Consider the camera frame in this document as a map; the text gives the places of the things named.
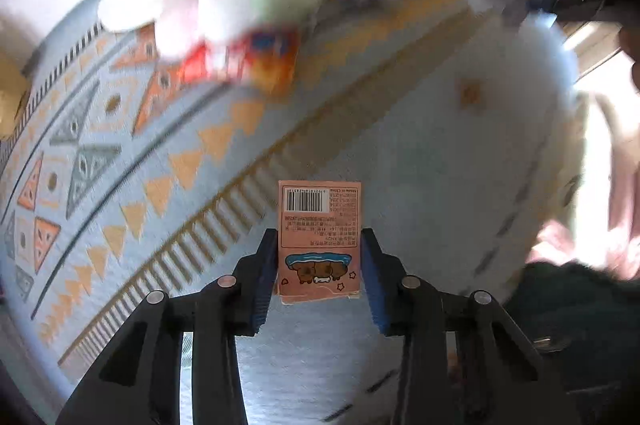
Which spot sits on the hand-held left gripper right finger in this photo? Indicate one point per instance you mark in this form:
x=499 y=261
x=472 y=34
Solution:
x=374 y=290

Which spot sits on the patterned woven mat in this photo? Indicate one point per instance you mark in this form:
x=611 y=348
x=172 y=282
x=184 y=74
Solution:
x=400 y=130

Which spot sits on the red orange snack packet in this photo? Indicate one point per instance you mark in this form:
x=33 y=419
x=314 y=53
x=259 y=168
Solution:
x=270 y=60

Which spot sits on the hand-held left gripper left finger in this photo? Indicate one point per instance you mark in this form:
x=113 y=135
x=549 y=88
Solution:
x=262 y=290

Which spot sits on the pink card box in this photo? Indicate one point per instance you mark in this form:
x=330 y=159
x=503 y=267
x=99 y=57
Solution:
x=320 y=235

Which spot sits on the dark trousers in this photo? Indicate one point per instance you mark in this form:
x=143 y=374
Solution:
x=575 y=315

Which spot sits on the brown paper box holder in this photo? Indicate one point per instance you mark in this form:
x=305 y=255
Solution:
x=12 y=100

